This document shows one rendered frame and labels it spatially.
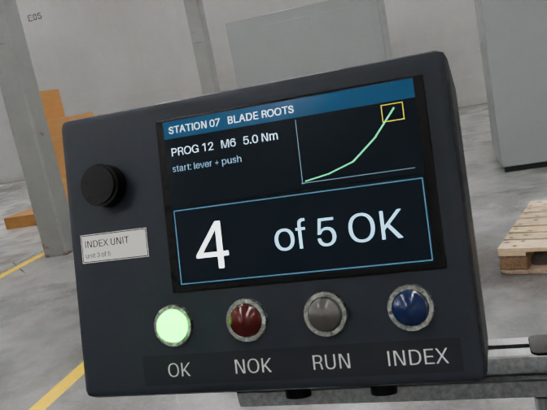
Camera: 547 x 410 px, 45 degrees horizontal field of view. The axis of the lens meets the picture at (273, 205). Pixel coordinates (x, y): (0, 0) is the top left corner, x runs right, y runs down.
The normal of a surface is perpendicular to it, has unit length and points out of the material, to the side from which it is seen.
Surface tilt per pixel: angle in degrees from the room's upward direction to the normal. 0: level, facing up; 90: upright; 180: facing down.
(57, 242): 90
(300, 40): 90
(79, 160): 75
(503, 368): 90
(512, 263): 91
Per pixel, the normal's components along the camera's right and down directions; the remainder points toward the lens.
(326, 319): -0.25, 0.03
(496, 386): -0.27, 0.24
